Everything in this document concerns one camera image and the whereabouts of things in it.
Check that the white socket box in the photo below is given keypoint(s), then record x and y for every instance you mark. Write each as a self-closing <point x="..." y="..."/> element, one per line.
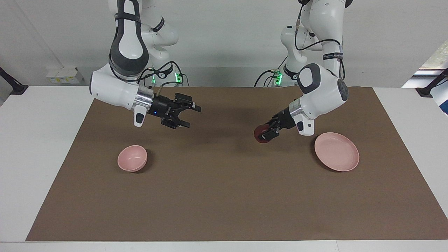
<point x="64" y="76"/>

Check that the red apple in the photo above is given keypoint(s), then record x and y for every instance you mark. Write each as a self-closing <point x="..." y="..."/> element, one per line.
<point x="259" y="134"/>

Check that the brown table mat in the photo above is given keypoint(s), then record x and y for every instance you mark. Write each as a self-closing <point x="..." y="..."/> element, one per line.
<point x="224" y="196"/>

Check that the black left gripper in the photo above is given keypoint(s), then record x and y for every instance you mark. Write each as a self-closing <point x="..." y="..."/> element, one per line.
<point x="287" y="119"/>

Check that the green lit connector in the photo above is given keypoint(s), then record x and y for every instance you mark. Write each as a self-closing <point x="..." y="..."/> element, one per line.
<point x="178" y="77"/>
<point x="278" y="77"/>

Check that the pink bowl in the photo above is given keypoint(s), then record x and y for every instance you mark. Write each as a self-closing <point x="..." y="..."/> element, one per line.
<point x="132" y="159"/>

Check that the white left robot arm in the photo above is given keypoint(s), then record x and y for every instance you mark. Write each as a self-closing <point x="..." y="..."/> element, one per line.
<point x="322" y="91"/>

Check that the pink plate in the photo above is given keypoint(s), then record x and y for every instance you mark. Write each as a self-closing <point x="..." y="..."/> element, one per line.
<point x="336" y="152"/>

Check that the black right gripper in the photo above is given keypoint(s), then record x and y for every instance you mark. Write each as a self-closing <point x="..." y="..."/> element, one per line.
<point x="162" y="107"/>

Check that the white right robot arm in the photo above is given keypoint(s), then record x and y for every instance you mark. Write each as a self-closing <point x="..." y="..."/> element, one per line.
<point x="115" y="87"/>

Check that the black clamp mount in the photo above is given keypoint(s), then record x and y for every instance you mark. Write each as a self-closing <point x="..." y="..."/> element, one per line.
<point x="428" y="89"/>
<point x="15" y="87"/>

